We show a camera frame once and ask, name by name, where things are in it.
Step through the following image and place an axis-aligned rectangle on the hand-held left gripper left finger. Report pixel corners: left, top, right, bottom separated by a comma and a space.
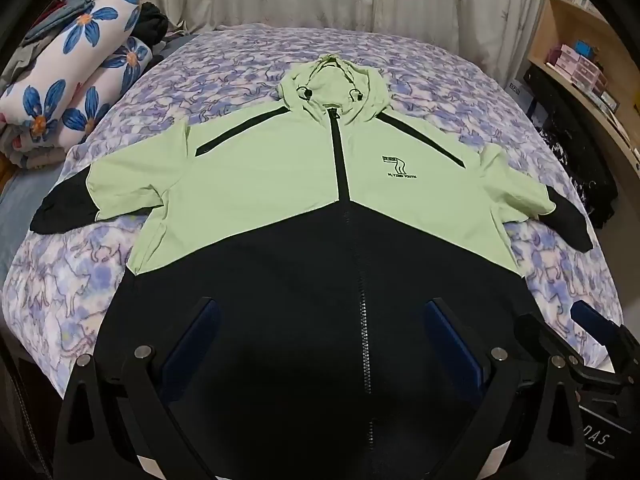
52, 296, 223, 480

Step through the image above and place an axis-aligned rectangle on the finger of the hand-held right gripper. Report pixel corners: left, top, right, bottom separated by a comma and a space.
572, 301, 626, 346
514, 312, 586, 381

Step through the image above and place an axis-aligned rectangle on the green and black hooded jacket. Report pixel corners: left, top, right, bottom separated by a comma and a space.
30, 52, 594, 480

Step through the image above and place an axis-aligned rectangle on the grey bed sheet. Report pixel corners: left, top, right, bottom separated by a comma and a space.
0, 162, 63, 286

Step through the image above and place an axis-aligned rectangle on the blue floral rolled quilt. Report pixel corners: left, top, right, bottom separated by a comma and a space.
0, 0, 153, 148

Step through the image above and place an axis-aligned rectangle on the purple cat print blanket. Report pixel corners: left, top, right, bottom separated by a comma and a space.
0, 22, 626, 401

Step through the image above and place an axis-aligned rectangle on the black bag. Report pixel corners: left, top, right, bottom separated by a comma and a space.
522, 67, 618, 226

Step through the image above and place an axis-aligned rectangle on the folded clothes pile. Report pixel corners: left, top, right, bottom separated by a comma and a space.
0, 125, 66, 171

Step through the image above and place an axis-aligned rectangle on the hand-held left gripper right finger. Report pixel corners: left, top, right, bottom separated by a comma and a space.
422, 297, 588, 480

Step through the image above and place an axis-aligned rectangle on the grey blue cloth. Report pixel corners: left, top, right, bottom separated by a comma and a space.
22, 0, 96, 43

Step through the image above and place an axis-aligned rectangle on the wooden bookshelf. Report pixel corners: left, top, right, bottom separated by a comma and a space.
527, 0, 640, 171

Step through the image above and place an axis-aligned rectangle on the black clothing pile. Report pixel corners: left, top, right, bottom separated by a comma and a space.
137, 2, 171, 56

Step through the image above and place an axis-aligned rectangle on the stack of pink boxes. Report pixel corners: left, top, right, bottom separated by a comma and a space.
547, 44, 608, 96

